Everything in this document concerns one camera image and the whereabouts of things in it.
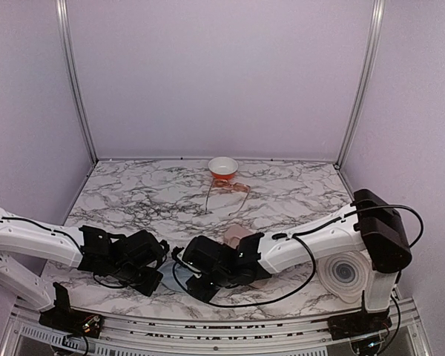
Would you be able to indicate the orange white bowl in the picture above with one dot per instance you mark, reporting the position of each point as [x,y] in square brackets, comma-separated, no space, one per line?
[223,167]

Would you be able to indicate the grey swirl ceramic plate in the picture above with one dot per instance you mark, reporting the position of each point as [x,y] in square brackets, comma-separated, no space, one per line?
[345,275]

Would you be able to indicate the right aluminium frame post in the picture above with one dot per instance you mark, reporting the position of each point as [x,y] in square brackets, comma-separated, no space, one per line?
[372,45]

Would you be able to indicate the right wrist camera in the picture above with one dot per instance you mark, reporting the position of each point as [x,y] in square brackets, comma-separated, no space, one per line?
[177,256]

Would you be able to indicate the pink hard glasses case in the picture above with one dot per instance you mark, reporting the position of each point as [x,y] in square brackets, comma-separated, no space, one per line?
[234,234]

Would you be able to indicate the left aluminium frame post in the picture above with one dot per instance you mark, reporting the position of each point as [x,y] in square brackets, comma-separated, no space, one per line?
[76,93]

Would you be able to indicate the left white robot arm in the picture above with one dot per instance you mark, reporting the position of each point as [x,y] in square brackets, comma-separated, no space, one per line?
[133,261]

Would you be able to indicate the aluminium frame post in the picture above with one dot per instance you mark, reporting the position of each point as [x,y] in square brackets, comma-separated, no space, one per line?
[76,93]
[372,45]

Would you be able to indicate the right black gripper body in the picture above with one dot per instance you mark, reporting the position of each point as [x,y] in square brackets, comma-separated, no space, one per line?
[206,294]

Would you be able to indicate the pink transparent sunglasses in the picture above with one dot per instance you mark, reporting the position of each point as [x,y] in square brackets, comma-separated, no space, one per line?
[227,185]

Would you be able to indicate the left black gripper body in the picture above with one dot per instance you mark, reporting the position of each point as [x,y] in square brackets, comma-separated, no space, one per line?
[143,286]

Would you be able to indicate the front aluminium rail base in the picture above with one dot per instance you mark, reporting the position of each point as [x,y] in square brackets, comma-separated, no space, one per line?
[129,335]

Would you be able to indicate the pink soft glasses case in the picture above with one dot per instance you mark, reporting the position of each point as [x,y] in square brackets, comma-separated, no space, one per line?
[261,284]

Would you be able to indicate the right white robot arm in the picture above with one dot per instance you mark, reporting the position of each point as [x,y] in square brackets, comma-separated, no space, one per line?
[368,224]

